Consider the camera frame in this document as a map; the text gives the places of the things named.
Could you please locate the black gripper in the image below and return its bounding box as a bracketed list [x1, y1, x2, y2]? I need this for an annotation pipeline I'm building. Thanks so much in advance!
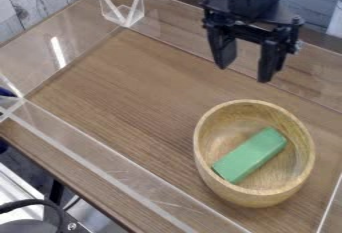
[200, 0, 303, 83]

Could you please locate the green rectangular block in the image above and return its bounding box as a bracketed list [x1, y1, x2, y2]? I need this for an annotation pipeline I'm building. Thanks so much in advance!
[211, 127, 287, 184]

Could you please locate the light wooden bowl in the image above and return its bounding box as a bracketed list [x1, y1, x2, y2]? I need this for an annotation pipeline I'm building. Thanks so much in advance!
[192, 99, 315, 208]

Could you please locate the clear acrylic corner bracket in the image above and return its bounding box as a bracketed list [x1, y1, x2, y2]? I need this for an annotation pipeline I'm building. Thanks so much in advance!
[99, 0, 144, 28]

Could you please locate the clear acrylic enclosure wall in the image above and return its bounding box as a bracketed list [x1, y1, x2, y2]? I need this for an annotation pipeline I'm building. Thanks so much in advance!
[0, 0, 342, 233]

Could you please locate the black metal bracket with screw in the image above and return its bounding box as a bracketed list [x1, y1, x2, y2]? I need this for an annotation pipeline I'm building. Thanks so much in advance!
[43, 198, 92, 233]

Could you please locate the black cable bottom left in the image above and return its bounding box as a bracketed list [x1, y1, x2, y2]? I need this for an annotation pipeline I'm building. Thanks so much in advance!
[0, 198, 64, 233]

